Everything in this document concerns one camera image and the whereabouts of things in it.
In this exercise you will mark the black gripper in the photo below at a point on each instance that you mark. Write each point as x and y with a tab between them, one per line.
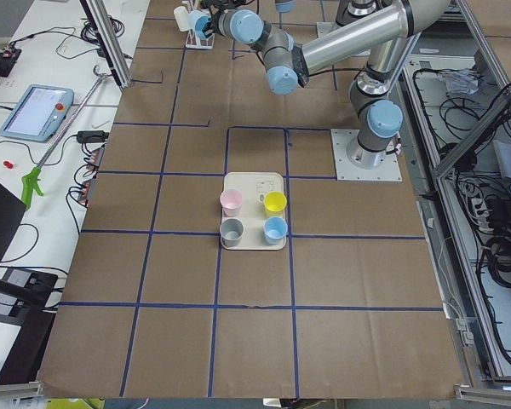
213	26

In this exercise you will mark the light blue cup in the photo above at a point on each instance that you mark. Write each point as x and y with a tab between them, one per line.
201	24

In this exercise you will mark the pale green ikea cup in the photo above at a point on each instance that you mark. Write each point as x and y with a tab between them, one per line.
182	19

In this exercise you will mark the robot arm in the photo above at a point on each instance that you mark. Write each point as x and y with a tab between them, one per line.
384	29
346	10

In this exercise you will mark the pink ikea cup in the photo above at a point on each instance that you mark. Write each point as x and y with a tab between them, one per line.
231	202

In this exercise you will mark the yellow ikea cup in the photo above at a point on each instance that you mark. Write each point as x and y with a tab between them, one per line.
274	204

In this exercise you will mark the grey ikea cup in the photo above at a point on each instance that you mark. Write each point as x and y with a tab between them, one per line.
231	232

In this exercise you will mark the light blue cup far corner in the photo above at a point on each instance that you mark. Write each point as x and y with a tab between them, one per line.
275	231

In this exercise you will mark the black power adapter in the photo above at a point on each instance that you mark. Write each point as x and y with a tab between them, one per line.
91	136

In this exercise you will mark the white rectangular tray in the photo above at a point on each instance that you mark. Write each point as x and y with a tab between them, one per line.
254	186

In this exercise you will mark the blue teach pendant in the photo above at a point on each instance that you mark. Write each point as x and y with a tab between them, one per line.
38	114

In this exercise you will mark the white wire cup rack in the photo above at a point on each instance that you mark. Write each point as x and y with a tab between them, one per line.
193	42

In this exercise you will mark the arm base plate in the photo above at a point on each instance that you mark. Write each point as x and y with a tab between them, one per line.
353	163
323	28

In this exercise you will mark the aluminium frame post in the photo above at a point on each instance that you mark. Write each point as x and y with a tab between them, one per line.
99	20

